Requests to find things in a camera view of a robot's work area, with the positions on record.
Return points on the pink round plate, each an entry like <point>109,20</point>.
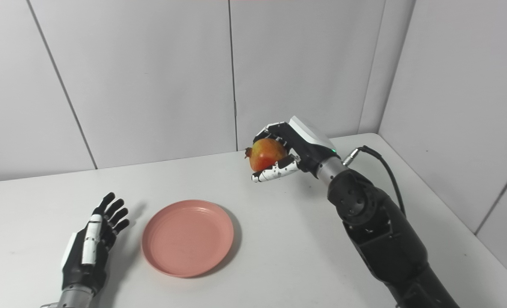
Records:
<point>187,239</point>

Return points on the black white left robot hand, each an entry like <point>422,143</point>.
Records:
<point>82,265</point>

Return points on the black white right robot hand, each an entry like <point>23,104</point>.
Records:
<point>306,145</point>

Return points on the red yellow pomegranate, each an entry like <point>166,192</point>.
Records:
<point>267,154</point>

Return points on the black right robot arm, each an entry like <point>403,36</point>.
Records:
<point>377,226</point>

